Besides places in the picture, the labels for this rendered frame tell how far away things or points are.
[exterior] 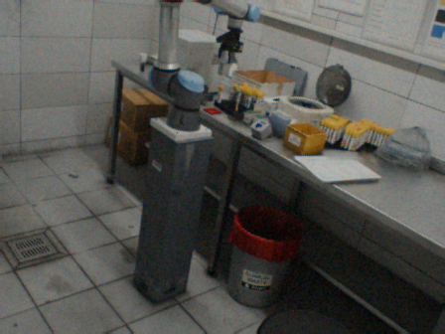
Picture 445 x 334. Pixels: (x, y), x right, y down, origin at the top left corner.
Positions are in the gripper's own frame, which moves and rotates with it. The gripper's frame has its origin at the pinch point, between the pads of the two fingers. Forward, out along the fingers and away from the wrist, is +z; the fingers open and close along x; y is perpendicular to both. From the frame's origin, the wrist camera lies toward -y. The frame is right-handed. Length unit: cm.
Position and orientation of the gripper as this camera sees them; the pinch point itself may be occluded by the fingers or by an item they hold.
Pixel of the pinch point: (224, 66)
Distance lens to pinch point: 250.3
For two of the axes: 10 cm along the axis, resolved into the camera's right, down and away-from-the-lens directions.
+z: -1.7, 9.0, 4.1
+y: 6.0, 4.2, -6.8
